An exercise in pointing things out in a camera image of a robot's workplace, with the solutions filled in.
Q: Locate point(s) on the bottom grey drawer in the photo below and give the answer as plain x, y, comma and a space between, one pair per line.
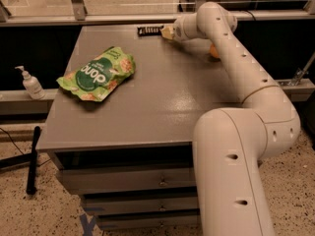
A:
181, 219

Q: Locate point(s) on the black stand leg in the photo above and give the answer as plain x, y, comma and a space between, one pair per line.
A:
29, 158

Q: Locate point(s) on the orange fruit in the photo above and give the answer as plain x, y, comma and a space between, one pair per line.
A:
213, 51

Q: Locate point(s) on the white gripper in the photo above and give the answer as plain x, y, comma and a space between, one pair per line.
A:
178, 30

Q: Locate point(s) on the middle grey drawer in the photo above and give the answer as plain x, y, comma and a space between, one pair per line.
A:
95, 207

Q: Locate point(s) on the white pump bottle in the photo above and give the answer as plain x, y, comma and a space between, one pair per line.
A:
31, 84

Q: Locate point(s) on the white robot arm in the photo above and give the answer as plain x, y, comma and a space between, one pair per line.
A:
229, 142

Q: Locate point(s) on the metal railing frame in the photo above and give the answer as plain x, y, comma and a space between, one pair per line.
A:
92, 12

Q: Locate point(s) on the grey drawer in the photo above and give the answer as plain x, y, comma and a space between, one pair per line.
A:
126, 178
95, 207
181, 219

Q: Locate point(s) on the green chip bag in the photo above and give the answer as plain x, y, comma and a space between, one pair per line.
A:
101, 76

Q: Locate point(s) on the top grey drawer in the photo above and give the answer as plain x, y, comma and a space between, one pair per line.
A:
126, 178

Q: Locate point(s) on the grey drawer cabinet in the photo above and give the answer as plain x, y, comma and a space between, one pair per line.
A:
148, 119

